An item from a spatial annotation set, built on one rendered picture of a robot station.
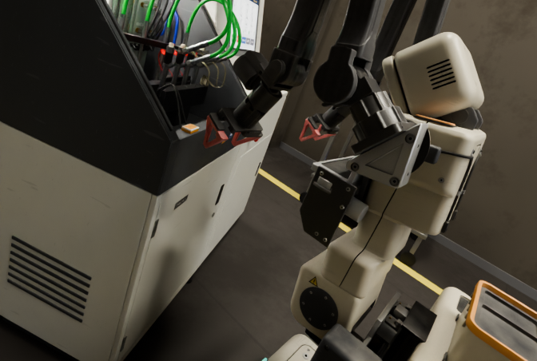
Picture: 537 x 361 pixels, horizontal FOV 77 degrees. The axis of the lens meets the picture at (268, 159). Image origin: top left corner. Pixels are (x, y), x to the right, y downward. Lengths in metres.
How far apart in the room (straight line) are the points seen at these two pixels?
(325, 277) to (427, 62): 0.52
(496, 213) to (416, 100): 3.04
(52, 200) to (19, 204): 0.13
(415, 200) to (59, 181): 0.94
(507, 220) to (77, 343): 3.34
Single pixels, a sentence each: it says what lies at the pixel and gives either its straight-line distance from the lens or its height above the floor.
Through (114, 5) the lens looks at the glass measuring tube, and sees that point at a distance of 1.40.
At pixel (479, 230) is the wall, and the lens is 3.76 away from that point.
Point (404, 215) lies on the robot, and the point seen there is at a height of 1.03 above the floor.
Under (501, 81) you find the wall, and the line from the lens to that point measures 3.65.
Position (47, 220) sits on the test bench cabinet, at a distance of 1.23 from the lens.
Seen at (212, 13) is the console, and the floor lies 1.26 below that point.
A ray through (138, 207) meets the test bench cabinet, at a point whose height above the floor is 0.74.
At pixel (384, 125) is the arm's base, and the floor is 1.20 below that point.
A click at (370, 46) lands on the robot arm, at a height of 1.31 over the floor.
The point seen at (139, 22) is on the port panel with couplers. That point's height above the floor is 1.13.
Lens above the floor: 1.27
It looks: 20 degrees down
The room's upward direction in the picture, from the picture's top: 21 degrees clockwise
